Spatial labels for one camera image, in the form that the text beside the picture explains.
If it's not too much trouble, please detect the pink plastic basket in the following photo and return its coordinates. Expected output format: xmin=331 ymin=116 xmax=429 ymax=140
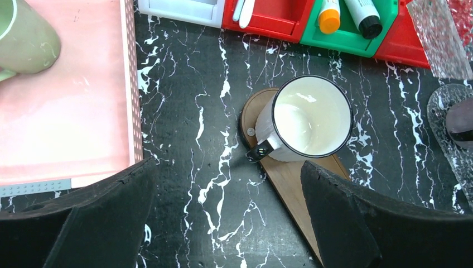
xmin=1 ymin=1 xmax=143 ymax=198

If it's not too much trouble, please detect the red toothbrush bin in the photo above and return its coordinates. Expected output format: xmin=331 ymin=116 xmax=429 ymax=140
xmin=222 ymin=0 xmax=315 ymax=43

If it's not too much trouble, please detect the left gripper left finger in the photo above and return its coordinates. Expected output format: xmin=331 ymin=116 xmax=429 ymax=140
xmin=1 ymin=158 xmax=157 ymax=267

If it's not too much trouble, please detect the white plastic bin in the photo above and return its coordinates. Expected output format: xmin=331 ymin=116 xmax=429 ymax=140
xmin=138 ymin=0 xmax=225 ymax=28

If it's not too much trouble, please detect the purple ceramic mug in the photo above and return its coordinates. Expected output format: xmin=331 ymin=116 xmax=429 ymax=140
xmin=445 ymin=98 xmax=472 ymax=150

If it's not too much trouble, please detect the white toothbrush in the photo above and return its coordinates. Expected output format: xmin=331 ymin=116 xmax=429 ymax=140
xmin=232 ymin=0 xmax=255 ymax=28

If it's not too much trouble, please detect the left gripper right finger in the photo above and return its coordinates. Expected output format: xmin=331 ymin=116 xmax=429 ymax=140
xmin=300 ymin=161 xmax=472 ymax=267

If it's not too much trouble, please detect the orange cap toothpaste tube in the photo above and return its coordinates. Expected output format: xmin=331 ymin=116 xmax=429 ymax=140
xmin=317 ymin=0 xmax=341 ymax=35

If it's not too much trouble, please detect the clear acrylic holder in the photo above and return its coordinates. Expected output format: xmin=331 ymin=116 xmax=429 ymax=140
xmin=407 ymin=1 xmax=472 ymax=80

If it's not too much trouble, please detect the red holder bin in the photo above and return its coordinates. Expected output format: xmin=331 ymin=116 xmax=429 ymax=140
xmin=375 ymin=1 xmax=430 ymax=69

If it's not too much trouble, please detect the cream ceramic mug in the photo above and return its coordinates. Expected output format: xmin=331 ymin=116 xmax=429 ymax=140
xmin=246 ymin=75 xmax=354 ymax=162

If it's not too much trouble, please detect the brown oval wooden tray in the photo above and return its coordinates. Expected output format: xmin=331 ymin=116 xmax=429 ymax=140
xmin=238 ymin=87 xmax=352 ymax=265

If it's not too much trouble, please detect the green ceramic mug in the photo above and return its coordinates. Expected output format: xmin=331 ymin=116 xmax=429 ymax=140
xmin=1 ymin=0 xmax=61 ymax=81

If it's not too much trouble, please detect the clear oval acrylic tray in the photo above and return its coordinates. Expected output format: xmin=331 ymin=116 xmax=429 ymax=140
xmin=427 ymin=84 xmax=472 ymax=208

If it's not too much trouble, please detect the green toothpaste bin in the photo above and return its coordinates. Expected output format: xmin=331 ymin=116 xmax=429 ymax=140
xmin=300 ymin=0 xmax=399 ymax=58

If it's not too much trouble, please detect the black cap toothpaste tube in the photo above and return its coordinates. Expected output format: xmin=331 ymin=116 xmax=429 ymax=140
xmin=345 ymin=0 xmax=383 ymax=40

